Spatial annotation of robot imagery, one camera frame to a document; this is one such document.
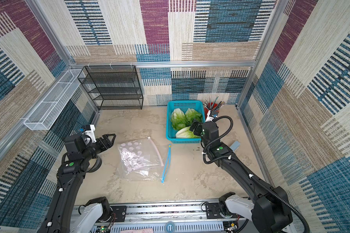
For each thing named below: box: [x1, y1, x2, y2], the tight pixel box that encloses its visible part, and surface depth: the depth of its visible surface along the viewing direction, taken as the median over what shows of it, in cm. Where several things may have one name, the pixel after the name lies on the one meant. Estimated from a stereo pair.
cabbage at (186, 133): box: [175, 125, 201, 139], surface depth 98 cm
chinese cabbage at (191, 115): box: [185, 107, 204, 127], surface depth 104 cm
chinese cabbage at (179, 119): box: [171, 107, 191, 131], surface depth 104 cm
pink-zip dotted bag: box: [117, 136, 164, 181], surface depth 86 cm
